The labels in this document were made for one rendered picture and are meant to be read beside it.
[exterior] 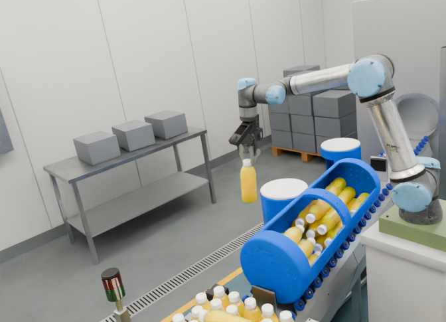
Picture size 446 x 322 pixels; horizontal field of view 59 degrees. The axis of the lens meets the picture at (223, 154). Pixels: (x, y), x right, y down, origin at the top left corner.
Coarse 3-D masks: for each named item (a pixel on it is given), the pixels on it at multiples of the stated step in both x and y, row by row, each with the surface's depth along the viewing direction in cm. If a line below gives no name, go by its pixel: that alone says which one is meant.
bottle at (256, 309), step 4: (244, 308) 140; (256, 308) 138; (244, 312) 138; (248, 312) 137; (252, 312) 137; (256, 312) 137; (260, 312) 139; (244, 316) 138; (248, 316) 137; (252, 316) 137; (256, 316) 137; (252, 320) 137; (256, 320) 137
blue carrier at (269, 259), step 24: (336, 168) 217; (360, 168) 208; (312, 192) 179; (360, 192) 213; (288, 216) 188; (360, 216) 186; (264, 240) 148; (288, 240) 147; (336, 240) 164; (264, 264) 152; (288, 264) 144; (312, 264) 149; (288, 288) 149
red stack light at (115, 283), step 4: (116, 276) 136; (120, 276) 138; (104, 280) 135; (108, 280) 135; (112, 280) 135; (116, 280) 136; (120, 280) 138; (104, 284) 136; (108, 284) 135; (112, 284) 136; (116, 284) 136; (120, 284) 138; (104, 288) 137; (108, 288) 136; (112, 288) 136
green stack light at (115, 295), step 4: (116, 288) 137; (120, 288) 138; (108, 292) 137; (112, 292) 136; (116, 292) 137; (120, 292) 138; (124, 292) 140; (108, 296) 137; (112, 296) 137; (116, 296) 137; (120, 296) 138; (108, 300) 138; (112, 300) 138; (116, 300) 138
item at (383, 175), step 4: (372, 156) 248; (372, 160) 245; (376, 160) 243; (380, 160) 242; (384, 160) 241; (372, 164) 246; (376, 164) 244; (380, 164) 243; (384, 164) 241; (376, 168) 245; (380, 168) 244; (384, 168) 242; (376, 172) 248; (380, 172) 246; (384, 172) 245; (380, 176) 247; (384, 176) 246; (380, 180) 248; (384, 180) 246
